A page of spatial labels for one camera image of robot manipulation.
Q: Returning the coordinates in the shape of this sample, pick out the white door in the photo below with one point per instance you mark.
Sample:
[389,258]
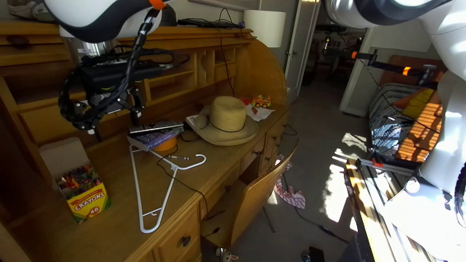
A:
[302,47]

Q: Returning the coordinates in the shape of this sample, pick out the yellow pillow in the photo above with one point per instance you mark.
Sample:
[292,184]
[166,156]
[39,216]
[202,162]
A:
[418,103]

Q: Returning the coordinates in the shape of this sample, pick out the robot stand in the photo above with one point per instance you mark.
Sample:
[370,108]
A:
[375,218]

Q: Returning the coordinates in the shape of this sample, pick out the heap of crayons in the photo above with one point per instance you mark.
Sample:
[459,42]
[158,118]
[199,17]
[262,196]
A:
[79,180]

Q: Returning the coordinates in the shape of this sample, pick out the straw hat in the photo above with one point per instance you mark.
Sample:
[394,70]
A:
[227,116]

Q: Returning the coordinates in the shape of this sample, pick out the white lamp shade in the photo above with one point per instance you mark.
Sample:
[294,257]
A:
[265,27]

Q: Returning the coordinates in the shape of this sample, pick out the white crayon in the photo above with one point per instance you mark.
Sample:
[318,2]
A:
[178,157]

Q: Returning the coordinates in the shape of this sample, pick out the white booklet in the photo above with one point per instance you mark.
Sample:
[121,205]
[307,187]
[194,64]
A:
[191,122]

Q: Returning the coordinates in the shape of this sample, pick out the wooden chair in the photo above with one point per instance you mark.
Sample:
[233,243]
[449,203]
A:
[255,196]

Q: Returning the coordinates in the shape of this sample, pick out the black box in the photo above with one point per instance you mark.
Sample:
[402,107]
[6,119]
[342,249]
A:
[315,254]

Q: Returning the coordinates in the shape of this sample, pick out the drawer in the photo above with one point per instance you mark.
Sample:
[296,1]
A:
[218,194]
[174,251]
[251,156]
[36,51]

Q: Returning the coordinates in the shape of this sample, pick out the orange toy car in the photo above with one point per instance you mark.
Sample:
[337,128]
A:
[261,101]

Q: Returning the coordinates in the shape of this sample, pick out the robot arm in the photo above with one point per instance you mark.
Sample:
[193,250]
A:
[447,120]

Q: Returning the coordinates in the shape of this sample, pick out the yellow crayon box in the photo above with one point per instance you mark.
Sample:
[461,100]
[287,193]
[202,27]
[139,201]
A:
[89,203]

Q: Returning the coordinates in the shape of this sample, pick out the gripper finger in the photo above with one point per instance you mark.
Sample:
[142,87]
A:
[136,109]
[81,115]

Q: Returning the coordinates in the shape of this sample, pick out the red toy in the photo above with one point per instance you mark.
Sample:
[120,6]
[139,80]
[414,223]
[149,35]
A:
[245,100]

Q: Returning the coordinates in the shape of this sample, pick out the orange clamp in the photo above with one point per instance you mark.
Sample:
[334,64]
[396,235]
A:
[377,162]

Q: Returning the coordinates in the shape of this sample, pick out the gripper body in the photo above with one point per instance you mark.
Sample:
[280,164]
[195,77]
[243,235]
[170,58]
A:
[109,101]

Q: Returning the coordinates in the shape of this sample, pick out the orange bowl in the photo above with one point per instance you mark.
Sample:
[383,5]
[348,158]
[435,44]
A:
[165,145]

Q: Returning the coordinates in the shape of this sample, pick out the dark flat book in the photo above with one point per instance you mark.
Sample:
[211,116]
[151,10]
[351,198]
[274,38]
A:
[156,127]

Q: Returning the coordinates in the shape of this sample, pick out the white paper sheet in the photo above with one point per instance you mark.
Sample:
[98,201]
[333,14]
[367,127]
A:
[264,113]

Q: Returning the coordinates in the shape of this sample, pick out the sneaker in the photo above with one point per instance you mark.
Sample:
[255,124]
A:
[29,10]

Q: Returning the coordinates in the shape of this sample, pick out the purple book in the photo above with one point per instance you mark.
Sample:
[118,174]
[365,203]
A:
[153,140]

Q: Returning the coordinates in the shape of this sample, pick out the red and white cloth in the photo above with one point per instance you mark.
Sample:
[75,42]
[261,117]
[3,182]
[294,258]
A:
[291,196]

